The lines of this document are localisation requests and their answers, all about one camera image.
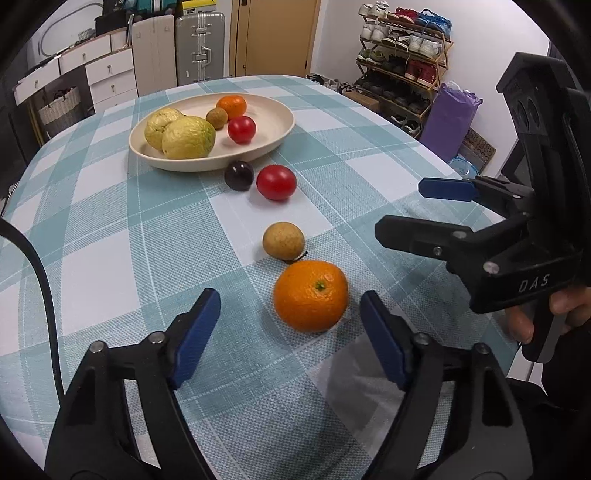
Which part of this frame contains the yellow-green guava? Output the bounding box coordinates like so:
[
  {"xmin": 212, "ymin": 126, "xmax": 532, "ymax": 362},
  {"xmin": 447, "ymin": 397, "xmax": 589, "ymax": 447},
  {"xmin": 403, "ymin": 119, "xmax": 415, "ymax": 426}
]
[
  {"xmin": 161, "ymin": 115, "xmax": 217, "ymax": 160},
  {"xmin": 144, "ymin": 107, "xmax": 185, "ymax": 151}
]

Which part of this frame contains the woven wicker basket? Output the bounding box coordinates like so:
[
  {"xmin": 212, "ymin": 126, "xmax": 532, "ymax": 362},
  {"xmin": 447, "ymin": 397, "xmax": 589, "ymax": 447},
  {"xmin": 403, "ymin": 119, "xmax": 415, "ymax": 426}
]
[{"xmin": 38, "ymin": 87, "xmax": 83, "ymax": 126}]

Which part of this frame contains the purple paper bag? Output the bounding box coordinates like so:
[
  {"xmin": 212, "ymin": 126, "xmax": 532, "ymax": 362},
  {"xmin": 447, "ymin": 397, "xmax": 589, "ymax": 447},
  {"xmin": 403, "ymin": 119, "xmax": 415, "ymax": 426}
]
[{"xmin": 419, "ymin": 82, "xmax": 483, "ymax": 162}]

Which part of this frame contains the teal suitcase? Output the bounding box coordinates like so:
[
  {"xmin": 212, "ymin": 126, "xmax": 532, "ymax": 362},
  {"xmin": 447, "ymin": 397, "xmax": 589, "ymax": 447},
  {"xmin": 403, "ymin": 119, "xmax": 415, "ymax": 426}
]
[{"xmin": 124, "ymin": 0, "xmax": 178, "ymax": 12}]

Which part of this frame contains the large orange tangerine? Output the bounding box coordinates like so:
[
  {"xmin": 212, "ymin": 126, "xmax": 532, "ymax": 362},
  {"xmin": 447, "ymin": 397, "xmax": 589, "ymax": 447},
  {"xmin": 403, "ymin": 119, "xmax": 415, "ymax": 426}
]
[{"xmin": 273, "ymin": 260, "xmax": 349, "ymax": 333}]

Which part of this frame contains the small orange tangerine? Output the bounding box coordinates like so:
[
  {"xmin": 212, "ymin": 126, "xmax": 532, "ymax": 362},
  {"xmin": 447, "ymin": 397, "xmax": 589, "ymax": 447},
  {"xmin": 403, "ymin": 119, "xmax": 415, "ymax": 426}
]
[{"xmin": 216, "ymin": 95, "xmax": 247, "ymax": 121}]

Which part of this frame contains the white drawer cabinet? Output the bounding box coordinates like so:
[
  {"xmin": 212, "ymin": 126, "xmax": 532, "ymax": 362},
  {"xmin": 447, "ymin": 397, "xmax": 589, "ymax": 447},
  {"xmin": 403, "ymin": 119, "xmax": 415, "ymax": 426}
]
[{"xmin": 85, "ymin": 48, "xmax": 138, "ymax": 114}]

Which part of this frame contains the shoe rack with shoes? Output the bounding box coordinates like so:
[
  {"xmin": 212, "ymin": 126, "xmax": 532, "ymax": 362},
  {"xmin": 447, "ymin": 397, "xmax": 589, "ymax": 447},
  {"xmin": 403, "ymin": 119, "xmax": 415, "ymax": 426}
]
[{"xmin": 358, "ymin": 2, "xmax": 453, "ymax": 134}]

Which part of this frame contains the wooden shoe rack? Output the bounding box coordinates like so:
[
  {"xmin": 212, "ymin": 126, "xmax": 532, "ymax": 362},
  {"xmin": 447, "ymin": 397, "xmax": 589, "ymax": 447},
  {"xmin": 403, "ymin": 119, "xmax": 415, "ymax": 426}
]
[{"xmin": 355, "ymin": 16, "xmax": 454, "ymax": 139}]

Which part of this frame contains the brown patterned doormat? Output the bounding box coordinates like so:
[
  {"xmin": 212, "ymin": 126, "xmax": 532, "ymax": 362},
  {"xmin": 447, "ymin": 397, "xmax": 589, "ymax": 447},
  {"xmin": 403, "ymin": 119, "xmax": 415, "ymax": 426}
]
[{"xmin": 458, "ymin": 128, "xmax": 497, "ymax": 162}]

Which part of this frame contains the pile of floor shoes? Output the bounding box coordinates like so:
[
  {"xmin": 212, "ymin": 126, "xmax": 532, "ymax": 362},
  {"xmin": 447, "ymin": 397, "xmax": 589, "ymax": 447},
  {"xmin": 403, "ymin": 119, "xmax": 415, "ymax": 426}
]
[{"xmin": 307, "ymin": 74, "xmax": 354, "ymax": 93}]

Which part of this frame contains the grey oval tube frame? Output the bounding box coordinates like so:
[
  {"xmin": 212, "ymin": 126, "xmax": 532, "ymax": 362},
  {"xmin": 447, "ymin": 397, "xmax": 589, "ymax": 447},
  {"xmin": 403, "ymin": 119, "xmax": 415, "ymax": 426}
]
[{"xmin": 39, "ymin": 2, "xmax": 105, "ymax": 61}]

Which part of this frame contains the dark purple plum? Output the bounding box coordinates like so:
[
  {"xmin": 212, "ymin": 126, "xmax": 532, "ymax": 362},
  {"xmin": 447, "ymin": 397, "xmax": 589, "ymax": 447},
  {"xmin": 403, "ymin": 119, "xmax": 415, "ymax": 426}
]
[{"xmin": 224, "ymin": 160, "xmax": 254, "ymax": 192}]

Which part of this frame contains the white dresser desk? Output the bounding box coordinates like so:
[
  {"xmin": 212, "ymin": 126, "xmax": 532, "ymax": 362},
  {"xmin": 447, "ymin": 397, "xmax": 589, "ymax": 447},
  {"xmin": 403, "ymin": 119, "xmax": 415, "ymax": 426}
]
[{"xmin": 13, "ymin": 32, "xmax": 134, "ymax": 104}]

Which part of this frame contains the person's right hand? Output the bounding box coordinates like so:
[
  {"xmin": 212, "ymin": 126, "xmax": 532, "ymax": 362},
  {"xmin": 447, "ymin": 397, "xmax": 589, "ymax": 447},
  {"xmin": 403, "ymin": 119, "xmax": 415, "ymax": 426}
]
[{"xmin": 503, "ymin": 285, "xmax": 591, "ymax": 344}]

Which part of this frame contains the beige suitcase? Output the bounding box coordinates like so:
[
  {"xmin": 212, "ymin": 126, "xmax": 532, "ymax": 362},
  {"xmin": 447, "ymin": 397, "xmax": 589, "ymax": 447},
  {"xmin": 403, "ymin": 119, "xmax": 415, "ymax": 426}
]
[{"xmin": 131, "ymin": 15, "xmax": 176, "ymax": 97}]

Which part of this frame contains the small brown longan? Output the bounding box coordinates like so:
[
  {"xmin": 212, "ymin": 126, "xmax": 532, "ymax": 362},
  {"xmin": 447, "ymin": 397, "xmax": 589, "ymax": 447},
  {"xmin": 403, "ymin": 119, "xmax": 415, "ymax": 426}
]
[{"xmin": 263, "ymin": 222, "xmax": 305, "ymax": 260}]

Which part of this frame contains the black cable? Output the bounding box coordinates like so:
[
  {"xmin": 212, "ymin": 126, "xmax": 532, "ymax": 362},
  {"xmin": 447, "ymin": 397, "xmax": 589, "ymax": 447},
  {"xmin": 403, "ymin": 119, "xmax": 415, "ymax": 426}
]
[{"xmin": 0, "ymin": 219, "xmax": 65, "ymax": 407}]

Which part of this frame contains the silver suitcase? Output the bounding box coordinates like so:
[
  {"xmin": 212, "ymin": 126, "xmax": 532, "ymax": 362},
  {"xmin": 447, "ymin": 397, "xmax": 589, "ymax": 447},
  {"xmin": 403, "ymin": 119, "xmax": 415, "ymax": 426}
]
[{"xmin": 174, "ymin": 11, "xmax": 226, "ymax": 86}]

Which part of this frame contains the clear container blue rim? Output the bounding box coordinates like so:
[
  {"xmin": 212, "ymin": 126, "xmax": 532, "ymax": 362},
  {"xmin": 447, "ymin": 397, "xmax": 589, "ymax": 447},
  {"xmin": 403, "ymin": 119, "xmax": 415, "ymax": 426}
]
[{"xmin": 449, "ymin": 156, "xmax": 481, "ymax": 178}]

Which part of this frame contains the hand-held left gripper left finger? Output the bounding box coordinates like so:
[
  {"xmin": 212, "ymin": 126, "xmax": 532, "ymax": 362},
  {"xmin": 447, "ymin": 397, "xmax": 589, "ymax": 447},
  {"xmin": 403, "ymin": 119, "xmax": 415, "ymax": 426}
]
[{"xmin": 45, "ymin": 287, "xmax": 221, "ymax": 480}]

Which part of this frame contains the brown cardboard box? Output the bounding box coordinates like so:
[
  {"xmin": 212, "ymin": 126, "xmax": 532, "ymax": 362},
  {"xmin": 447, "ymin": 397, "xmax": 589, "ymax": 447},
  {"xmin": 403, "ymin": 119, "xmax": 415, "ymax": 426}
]
[{"xmin": 344, "ymin": 90, "xmax": 382, "ymax": 114}]

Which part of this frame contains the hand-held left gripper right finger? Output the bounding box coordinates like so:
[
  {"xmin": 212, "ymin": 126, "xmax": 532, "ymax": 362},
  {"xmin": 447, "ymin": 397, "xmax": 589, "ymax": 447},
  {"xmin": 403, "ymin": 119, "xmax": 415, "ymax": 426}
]
[{"xmin": 360, "ymin": 291, "xmax": 536, "ymax": 480}]

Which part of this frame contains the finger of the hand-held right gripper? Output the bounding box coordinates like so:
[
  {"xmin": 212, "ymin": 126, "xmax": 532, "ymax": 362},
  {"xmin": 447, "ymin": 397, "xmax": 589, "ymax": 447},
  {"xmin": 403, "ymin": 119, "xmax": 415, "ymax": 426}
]
[
  {"xmin": 375, "ymin": 215, "xmax": 513, "ymax": 278},
  {"xmin": 418, "ymin": 175, "xmax": 532, "ymax": 217}
]

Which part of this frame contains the red tomato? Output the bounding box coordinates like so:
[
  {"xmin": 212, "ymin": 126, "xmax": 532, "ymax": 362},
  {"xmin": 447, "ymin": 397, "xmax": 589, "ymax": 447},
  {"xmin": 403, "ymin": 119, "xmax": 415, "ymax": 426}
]
[
  {"xmin": 256, "ymin": 165, "xmax": 297, "ymax": 201},
  {"xmin": 227, "ymin": 115, "xmax": 257, "ymax": 144}
]

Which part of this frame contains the cream round plate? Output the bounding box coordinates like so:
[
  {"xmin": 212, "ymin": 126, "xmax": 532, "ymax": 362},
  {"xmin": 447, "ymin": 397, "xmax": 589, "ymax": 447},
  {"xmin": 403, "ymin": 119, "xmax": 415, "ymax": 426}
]
[{"xmin": 128, "ymin": 92, "xmax": 295, "ymax": 172}]

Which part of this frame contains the tan wooden door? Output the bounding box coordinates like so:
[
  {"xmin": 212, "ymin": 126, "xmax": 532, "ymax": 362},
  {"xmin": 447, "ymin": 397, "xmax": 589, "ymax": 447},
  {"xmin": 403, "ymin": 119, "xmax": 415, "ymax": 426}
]
[{"xmin": 229, "ymin": 0, "xmax": 321, "ymax": 78}]

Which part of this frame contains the teal checked tablecloth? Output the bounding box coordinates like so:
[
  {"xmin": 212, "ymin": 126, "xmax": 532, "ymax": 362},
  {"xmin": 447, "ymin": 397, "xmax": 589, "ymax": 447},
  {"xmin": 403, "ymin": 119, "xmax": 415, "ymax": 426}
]
[{"xmin": 0, "ymin": 74, "xmax": 522, "ymax": 480}]

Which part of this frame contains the black storage box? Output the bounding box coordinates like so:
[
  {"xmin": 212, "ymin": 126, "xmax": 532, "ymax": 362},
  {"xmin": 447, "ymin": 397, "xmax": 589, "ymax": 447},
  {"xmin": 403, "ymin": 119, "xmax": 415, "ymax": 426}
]
[{"xmin": 95, "ymin": 10, "xmax": 134, "ymax": 35}]

